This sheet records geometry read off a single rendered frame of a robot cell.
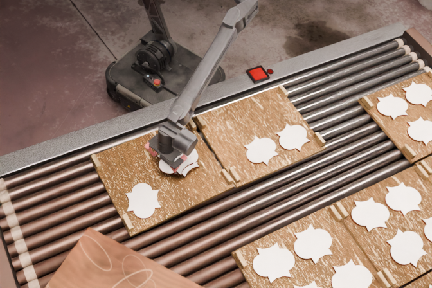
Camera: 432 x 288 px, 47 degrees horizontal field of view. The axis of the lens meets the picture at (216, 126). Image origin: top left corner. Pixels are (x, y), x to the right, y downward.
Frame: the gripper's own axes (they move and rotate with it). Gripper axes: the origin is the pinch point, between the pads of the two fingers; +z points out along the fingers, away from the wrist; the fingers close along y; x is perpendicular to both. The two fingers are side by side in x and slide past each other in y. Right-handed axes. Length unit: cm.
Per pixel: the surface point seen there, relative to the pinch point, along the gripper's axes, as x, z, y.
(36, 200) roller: 36.5, 10.3, 26.1
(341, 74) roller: -92, 9, -22
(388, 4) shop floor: -285, 98, 11
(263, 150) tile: -32.9, 6.6, -21.1
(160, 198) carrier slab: 8.3, 8.0, -5.6
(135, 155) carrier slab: 1.2, 7.8, 13.1
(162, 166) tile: 0.1, 3.8, 1.2
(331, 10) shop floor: -242, 98, 41
